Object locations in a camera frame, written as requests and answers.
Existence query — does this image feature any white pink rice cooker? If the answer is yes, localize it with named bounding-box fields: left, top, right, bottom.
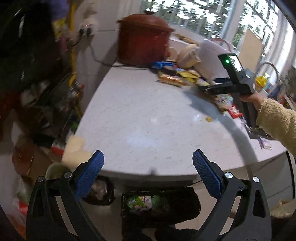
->
left=194, top=38, right=234, bottom=85

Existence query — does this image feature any yellow dish soap bottle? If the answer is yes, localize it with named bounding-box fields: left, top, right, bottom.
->
left=254, top=75, right=267, bottom=92

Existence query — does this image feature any red small wrapper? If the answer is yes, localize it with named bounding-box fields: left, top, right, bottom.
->
left=227, top=105, right=243, bottom=118

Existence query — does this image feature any right cream sleeve forearm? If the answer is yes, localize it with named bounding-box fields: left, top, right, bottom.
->
left=256, top=98, right=296, bottom=157

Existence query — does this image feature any red ceramic stew pot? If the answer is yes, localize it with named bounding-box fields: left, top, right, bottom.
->
left=117, top=14, right=175, bottom=66

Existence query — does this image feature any right hand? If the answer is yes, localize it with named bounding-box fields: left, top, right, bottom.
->
left=240, top=91, right=263, bottom=111

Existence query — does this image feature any black power cable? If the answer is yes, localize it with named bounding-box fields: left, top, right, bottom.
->
left=69, top=27, right=149, bottom=69

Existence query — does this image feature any wooden cutting board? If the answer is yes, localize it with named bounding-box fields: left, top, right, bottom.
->
left=238, top=29, right=263, bottom=72

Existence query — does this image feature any steel kitchen faucet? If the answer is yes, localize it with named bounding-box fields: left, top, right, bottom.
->
left=254, top=61, right=280, bottom=84

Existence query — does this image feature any orange yellow snack wrapper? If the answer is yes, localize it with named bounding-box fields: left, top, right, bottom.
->
left=158, top=71, right=203, bottom=87

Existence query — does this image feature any blue snack wrapper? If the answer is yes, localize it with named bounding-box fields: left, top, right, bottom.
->
left=151, top=61, right=175, bottom=69

